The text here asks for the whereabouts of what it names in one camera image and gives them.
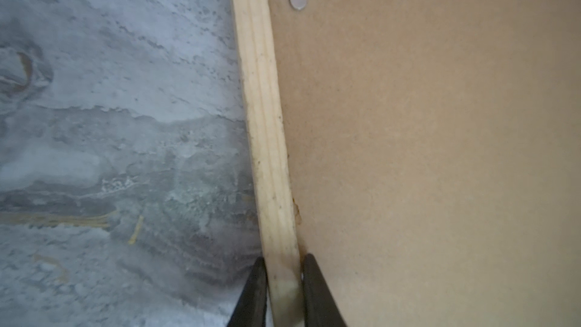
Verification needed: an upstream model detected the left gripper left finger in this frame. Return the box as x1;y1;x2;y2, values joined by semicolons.
226;257;268;327

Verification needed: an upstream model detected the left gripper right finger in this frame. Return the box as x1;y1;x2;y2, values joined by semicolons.
303;254;347;327

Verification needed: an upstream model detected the light wooden picture frame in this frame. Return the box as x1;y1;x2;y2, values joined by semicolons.
232;0;304;326

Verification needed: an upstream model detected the brown frame backing board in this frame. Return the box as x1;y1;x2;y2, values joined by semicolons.
269;0;580;326

